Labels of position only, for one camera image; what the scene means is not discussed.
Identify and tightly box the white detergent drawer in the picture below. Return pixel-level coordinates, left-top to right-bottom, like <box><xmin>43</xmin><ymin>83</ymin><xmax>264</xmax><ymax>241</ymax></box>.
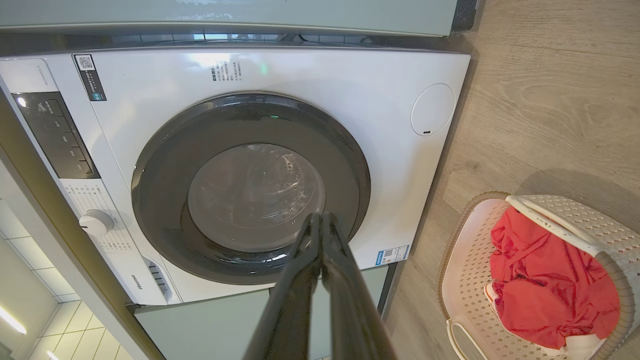
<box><xmin>126</xmin><ymin>251</ymin><xmax>174</xmax><ymax>306</ymax></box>

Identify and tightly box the white washer control knob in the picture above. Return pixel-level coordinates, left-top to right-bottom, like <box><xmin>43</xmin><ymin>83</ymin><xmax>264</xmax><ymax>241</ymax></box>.
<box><xmin>78</xmin><ymin>209</ymin><xmax>115</xmax><ymax>238</ymax></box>

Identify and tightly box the red garment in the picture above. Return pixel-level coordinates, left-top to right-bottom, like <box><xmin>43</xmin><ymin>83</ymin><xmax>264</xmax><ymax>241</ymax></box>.
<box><xmin>489</xmin><ymin>206</ymin><xmax>621</xmax><ymax>350</ymax></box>

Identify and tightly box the blue energy label sticker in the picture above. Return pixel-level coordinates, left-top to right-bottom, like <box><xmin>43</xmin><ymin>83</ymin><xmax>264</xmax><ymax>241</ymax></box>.
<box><xmin>375</xmin><ymin>244</ymin><xmax>411</xmax><ymax>266</ymax></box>

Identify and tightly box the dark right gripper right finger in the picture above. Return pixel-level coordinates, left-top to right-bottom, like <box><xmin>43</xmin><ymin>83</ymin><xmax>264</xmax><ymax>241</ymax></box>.
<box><xmin>320</xmin><ymin>212</ymin><xmax>398</xmax><ymax>360</ymax></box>

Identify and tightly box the white front-load washing machine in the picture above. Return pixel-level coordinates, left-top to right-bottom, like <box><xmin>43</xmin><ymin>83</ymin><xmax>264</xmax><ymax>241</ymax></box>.
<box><xmin>0</xmin><ymin>46</ymin><xmax>472</xmax><ymax>307</ymax></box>

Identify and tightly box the dark round washer door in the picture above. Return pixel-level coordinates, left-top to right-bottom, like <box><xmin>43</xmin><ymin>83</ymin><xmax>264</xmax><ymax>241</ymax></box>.
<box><xmin>131</xmin><ymin>91</ymin><xmax>372</xmax><ymax>286</ymax></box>

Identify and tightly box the printed text label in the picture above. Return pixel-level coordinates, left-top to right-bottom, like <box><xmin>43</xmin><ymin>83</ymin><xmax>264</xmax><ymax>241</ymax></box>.
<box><xmin>211</xmin><ymin>60</ymin><xmax>242</xmax><ymax>83</ymax></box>

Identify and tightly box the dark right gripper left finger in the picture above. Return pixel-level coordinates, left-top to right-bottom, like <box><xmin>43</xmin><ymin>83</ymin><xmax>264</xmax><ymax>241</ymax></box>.
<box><xmin>243</xmin><ymin>212</ymin><xmax>323</xmax><ymax>360</ymax></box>

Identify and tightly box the black cabinet plinth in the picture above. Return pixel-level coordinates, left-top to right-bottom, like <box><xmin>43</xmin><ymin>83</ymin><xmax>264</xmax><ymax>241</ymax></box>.
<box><xmin>451</xmin><ymin>0</ymin><xmax>479</xmax><ymax>33</ymax></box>

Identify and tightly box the black washer control panel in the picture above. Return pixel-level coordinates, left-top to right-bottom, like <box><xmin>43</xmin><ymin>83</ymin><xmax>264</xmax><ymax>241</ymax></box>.
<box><xmin>12</xmin><ymin>91</ymin><xmax>101</xmax><ymax>180</ymax></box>

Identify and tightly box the round white filter cover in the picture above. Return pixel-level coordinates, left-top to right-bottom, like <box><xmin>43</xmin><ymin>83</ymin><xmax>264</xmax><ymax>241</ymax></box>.
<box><xmin>410</xmin><ymin>83</ymin><xmax>456</xmax><ymax>137</ymax></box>

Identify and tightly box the black QR code sticker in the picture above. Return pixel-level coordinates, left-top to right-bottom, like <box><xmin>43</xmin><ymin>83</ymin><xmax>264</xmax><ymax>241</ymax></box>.
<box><xmin>73</xmin><ymin>53</ymin><xmax>107</xmax><ymax>102</ymax></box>

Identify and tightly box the white perforated laundry basket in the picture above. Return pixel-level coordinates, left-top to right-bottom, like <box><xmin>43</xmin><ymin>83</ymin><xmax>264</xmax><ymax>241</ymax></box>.
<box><xmin>438</xmin><ymin>192</ymin><xmax>640</xmax><ymax>360</ymax></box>

